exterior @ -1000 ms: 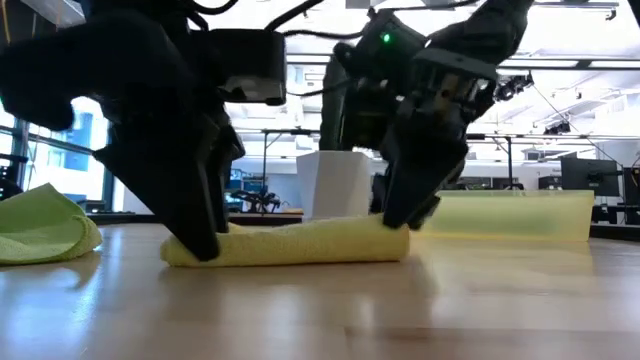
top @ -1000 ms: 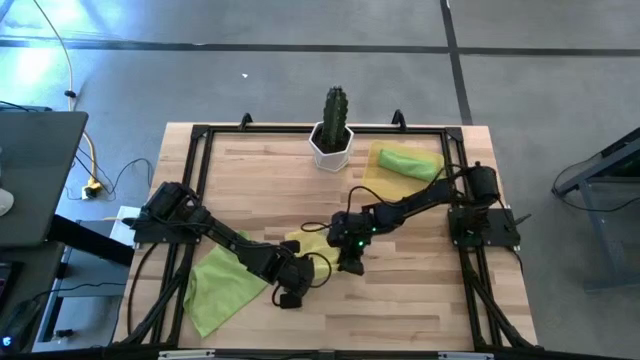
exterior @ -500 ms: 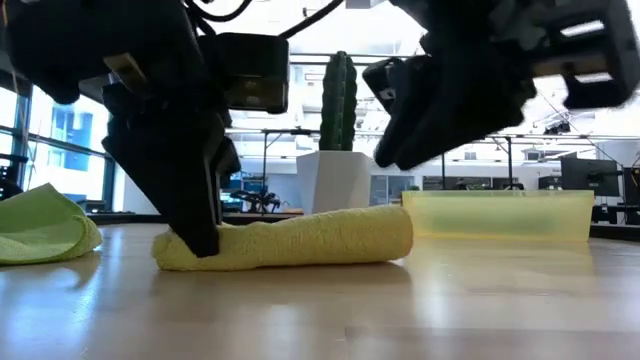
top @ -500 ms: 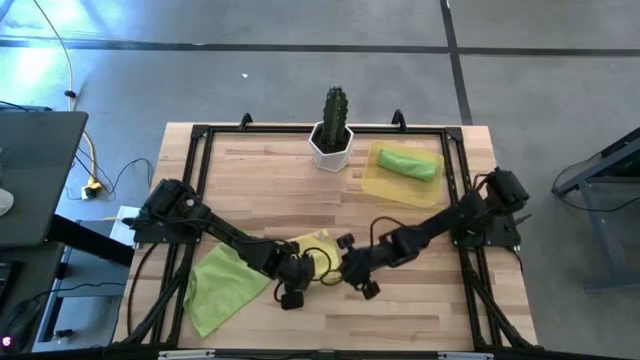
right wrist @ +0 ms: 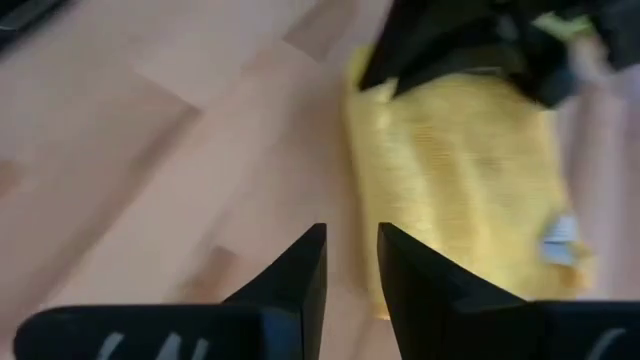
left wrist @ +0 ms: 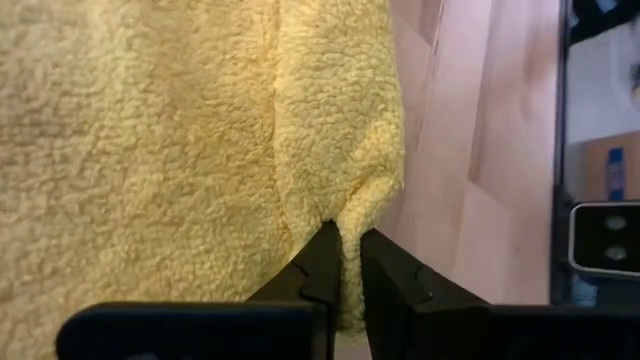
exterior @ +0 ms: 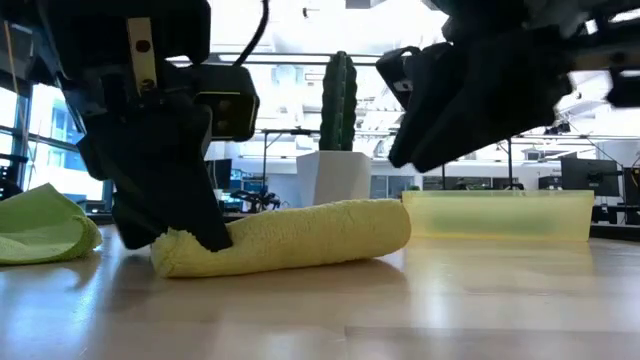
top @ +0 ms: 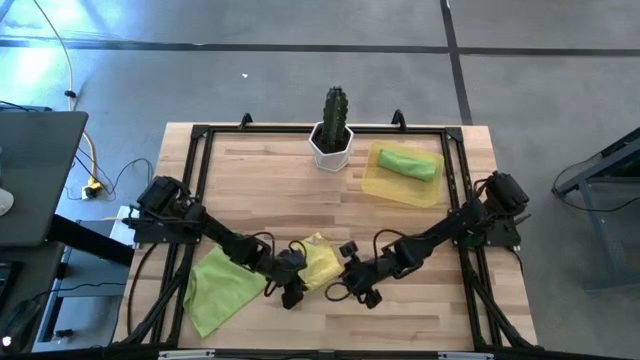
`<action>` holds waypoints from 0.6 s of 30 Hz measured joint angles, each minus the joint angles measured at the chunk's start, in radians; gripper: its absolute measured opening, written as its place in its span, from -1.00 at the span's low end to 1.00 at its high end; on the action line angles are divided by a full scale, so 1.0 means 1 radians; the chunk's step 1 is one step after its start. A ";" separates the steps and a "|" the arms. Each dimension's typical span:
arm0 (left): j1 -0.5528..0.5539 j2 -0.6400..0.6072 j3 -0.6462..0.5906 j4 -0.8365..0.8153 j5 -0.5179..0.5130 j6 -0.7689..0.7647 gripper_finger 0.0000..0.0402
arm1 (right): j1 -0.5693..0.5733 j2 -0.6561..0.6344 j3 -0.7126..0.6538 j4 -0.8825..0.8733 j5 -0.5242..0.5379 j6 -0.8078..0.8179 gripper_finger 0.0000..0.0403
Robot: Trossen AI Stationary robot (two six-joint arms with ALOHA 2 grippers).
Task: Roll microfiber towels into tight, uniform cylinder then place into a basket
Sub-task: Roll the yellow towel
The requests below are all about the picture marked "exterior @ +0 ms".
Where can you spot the lime green microfiber towel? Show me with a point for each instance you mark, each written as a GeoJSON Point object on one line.
{"type": "Point", "coordinates": [40, 225]}

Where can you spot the black computer monitor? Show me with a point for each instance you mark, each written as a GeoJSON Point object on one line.
{"type": "Point", "coordinates": [590, 175]}
{"type": "Point", "coordinates": [222, 172]}
{"type": "Point", "coordinates": [632, 185]}

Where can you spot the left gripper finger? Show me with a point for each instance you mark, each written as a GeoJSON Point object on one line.
{"type": "Point", "coordinates": [125, 175]}
{"type": "Point", "coordinates": [190, 175]}

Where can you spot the yellow translucent basket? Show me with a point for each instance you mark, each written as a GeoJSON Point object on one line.
{"type": "Point", "coordinates": [500, 205]}

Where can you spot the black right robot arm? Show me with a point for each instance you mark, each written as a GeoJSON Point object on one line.
{"type": "Point", "coordinates": [600, 50]}

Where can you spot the yellow microfiber towel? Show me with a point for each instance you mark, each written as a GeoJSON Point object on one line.
{"type": "Point", "coordinates": [300, 235]}

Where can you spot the white plant pot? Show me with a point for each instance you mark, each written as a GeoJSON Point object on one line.
{"type": "Point", "coordinates": [332, 175]}

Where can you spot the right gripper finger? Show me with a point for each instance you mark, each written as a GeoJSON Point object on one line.
{"type": "Point", "coordinates": [417, 135]}
{"type": "Point", "coordinates": [480, 120]}

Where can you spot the green cactus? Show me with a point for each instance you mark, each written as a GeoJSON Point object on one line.
{"type": "Point", "coordinates": [337, 100]}

